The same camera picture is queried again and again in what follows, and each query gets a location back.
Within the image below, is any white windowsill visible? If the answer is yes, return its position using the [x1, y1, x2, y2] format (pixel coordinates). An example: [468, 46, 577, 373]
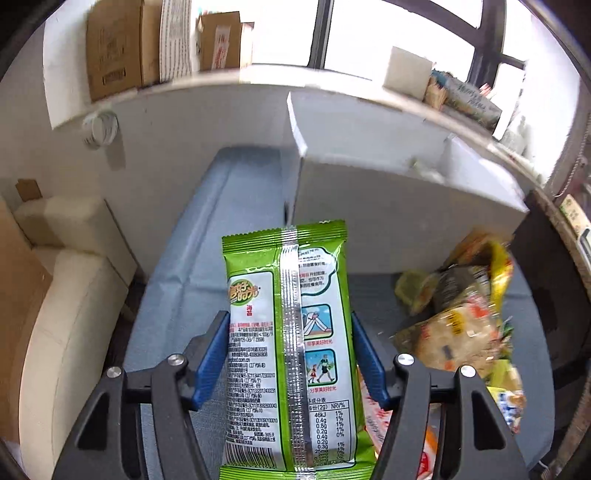
[44, 62, 555, 185]

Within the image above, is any small open cardboard box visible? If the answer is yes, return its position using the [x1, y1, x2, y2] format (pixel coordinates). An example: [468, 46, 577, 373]
[195, 11, 256, 73]

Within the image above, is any red white snack packet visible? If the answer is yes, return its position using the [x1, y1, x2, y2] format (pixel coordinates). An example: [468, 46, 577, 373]
[358, 364, 444, 480]

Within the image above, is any scenic printed box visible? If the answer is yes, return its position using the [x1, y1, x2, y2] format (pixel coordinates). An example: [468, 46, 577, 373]
[442, 76, 503, 131]

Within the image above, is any green white carton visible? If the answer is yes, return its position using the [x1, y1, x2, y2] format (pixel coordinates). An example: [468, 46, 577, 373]
[558, 194, 591, 250]

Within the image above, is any yellow green snack packet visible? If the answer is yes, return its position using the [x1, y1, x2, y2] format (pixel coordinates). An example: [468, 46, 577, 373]
[394, 270, 437, 317]

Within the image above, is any pale cracker packet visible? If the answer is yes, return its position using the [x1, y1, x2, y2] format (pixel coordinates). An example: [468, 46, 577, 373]
[392, 307, 506, 372]

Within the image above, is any cream padded seat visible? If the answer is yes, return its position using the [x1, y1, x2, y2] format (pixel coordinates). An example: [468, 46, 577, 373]
[11, 194, 138, 444]

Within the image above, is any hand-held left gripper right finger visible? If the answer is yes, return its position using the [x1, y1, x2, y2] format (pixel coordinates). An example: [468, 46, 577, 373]
[351, 310, 529, 480]

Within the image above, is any brown cardboard sheet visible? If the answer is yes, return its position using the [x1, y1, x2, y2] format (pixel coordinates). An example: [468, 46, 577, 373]
[0, 198, 54, 444]

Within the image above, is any brown stone shelf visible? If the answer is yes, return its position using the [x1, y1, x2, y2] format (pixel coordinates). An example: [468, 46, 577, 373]
[524, 187, 591, 296]

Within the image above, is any black chips packet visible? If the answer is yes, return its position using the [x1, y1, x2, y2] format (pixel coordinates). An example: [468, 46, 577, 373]
[434, 265, 492, 315]

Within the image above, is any white foam box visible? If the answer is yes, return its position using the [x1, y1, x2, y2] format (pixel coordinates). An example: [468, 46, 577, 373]
[383, 46, 435, 101]

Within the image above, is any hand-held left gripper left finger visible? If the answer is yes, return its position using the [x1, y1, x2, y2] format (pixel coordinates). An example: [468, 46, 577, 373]
[51, 310, 230, 480]

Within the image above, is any large cardboard box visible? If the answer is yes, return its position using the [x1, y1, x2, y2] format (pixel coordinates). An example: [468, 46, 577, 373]
[85, 0, 162, 103]

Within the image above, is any blue yellow snack packet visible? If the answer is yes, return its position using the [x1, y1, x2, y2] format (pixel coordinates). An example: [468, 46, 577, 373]
[485, 360, 527, 437]

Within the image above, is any dark window frame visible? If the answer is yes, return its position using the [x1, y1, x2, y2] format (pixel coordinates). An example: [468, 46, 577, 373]
[307, 0, 529, 93]

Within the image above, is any blue table cloth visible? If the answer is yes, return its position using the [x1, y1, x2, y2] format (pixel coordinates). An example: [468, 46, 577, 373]
[124, 145, 555, 480]

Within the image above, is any white storage box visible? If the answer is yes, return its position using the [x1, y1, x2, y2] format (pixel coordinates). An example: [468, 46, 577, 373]
[284, 91, 529, 241]

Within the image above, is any polka dot paper bag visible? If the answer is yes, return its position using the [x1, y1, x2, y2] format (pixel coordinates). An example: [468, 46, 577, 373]
[159, 0, 194, 85]

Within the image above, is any green seaweed snack packet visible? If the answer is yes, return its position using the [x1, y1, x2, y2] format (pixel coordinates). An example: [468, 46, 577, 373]
[221, 219, 376, 480]

